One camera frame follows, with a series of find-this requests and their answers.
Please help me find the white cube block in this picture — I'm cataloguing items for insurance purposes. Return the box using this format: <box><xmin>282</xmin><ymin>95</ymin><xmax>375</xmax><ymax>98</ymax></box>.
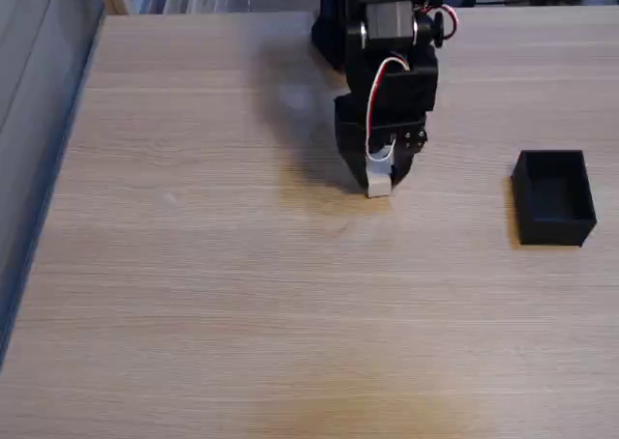
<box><xmin>366</xmin><ymin>148</ymin><xmax>394</xmax><ymax>199</ymax></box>

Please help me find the white and red cable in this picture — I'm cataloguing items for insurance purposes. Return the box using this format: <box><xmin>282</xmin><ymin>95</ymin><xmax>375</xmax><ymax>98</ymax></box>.
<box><xmin>364</xmin><ymin>55</ymin><xmax>413</xmax><ymax>162</ymax></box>

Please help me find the black open box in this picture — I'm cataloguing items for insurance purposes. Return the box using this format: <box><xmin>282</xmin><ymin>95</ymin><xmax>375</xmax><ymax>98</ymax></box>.
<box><xmin>510</xmin><ymin>149</ymin><xmax>599</xmax><ymax>248</ymax></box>

